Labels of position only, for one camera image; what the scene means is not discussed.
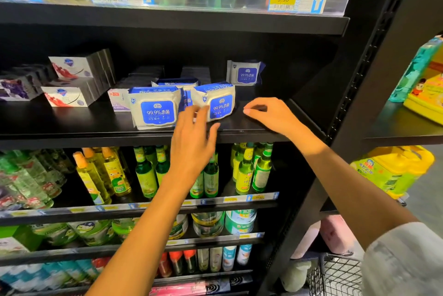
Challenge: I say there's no long pink packet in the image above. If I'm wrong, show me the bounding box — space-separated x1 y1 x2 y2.
149 278 229 296

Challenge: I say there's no row of white small bottles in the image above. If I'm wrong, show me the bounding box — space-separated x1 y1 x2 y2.
197 242 253 272

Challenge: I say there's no row of white upright packs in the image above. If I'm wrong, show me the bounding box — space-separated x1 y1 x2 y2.
226 60 266 87

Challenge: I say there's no person's right hand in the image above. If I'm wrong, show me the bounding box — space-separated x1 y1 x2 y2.
242 97 309 142

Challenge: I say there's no yellow detergent jug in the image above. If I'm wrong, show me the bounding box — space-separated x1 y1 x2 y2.
351 145 436 200

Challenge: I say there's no black wire shopping cart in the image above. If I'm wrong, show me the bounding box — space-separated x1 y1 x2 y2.
280 252 364 296

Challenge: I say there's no person's left hand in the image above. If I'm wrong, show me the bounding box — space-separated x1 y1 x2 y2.
168 104 221 186

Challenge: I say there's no row of white pink soap boxes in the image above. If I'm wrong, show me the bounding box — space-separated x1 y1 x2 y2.
107 65 165 112

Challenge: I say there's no cream white pouch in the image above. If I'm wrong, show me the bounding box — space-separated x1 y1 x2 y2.
280 259 312 292

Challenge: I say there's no person's left forearm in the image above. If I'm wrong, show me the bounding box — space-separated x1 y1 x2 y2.
86 175 198 296

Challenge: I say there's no single blue label wipe pack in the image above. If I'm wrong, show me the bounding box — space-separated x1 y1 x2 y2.
190 82 236 123
126 85 182 131
152 78 202 110

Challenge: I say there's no black store shelf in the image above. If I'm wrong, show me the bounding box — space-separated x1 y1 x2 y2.
0 0 443 296

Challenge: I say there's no row of green yellow bottles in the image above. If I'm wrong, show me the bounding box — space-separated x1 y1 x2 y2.
72 142 274 206

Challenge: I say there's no row of purple soap boxes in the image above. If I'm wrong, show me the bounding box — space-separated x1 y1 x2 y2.
0 64 56 103

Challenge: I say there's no row of white red soap boxes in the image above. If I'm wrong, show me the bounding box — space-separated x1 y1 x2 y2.
42 49 116 108

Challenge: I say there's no green lidded wipe tub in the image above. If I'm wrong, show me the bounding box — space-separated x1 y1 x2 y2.
31 222 77 247
224 208 257 236
192 211 225 238
69 219 115 246
168 212 189 240

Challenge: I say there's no green white box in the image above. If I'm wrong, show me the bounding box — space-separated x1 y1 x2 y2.
0 225 42 255

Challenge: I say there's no person's right forearm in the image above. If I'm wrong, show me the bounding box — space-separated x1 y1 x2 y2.
294 129 419 248

